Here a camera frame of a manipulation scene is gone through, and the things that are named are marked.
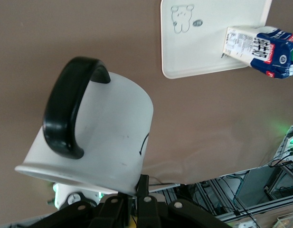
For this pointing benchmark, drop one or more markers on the blue white milk carton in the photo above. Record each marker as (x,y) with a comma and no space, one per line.
(267,52)

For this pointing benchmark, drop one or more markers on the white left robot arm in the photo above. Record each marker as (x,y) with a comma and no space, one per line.
(72,197)

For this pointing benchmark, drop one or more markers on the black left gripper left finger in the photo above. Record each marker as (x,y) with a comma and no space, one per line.
(108,213)

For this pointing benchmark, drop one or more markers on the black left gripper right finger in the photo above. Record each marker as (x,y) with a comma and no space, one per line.
(148,211)

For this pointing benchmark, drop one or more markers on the cream rabbit print tray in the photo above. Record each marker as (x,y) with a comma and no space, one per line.
(196,54)

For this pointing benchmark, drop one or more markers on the aluminium rack frame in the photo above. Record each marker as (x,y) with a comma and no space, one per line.
(231,202)

